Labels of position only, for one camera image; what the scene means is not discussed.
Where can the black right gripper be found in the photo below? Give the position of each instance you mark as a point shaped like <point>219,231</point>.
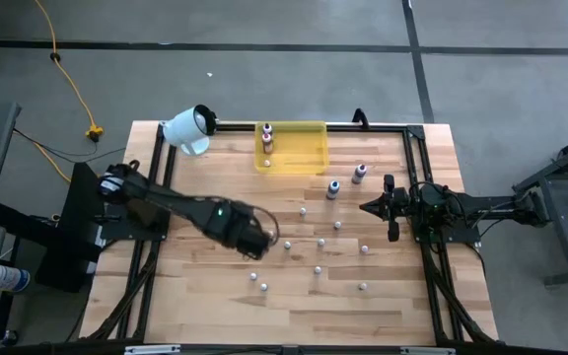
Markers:
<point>397,204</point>

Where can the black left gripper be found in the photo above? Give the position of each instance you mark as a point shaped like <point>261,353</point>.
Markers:
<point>254,241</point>

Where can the large purple food colouring bottle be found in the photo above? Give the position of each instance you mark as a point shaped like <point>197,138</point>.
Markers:
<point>359,173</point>

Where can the small dark blue dropper bottle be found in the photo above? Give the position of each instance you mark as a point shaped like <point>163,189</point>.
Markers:
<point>337,225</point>

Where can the small dark green dropper bottle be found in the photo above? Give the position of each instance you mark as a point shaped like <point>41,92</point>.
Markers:
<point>263,286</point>

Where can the large blue food colouring bottle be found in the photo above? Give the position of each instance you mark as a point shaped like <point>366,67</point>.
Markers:
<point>333,190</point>

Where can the small grey dropper bottle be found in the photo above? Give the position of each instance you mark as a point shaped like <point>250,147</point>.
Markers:
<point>362,286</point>

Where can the large pink food colouring bottle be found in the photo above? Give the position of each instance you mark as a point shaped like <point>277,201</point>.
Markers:
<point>267,145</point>

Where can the large dark food colouring bottle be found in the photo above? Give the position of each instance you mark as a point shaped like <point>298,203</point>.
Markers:
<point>266,129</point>

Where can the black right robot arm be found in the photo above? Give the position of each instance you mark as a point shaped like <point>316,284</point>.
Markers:
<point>486,207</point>

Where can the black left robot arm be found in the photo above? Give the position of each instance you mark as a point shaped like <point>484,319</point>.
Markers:
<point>175,202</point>

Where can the black clamp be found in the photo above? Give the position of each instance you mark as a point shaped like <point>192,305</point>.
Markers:
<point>360,118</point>

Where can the yellow translucent plastic tray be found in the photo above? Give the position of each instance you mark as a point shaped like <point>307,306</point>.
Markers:
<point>299,148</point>

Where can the white cylindrical projector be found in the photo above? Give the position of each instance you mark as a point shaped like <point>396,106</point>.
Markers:
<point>183,130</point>

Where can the black equipment box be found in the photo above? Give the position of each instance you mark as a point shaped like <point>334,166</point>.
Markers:
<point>79,232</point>

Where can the dark metal side table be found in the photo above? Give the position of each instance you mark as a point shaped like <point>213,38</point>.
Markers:
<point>565,197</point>

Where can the white cylindrical can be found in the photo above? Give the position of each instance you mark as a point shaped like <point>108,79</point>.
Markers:
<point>10,278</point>

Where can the black aluminium table frame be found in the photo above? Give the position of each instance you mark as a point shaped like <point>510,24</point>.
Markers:
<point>414,163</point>

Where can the silver bracket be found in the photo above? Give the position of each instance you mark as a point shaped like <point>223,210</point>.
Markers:
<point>428,350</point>
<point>152,349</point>

